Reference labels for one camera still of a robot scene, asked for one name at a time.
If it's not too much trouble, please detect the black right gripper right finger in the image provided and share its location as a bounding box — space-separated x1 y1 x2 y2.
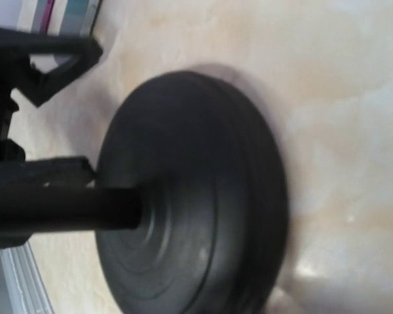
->
0 156 95 187

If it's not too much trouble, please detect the black front stand with pole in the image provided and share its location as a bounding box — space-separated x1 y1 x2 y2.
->
0 71 288 313

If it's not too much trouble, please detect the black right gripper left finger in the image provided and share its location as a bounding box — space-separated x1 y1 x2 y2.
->
0 27 103 107

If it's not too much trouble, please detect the aluminium front rail base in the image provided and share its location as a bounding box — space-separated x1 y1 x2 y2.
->
0 244 54 313

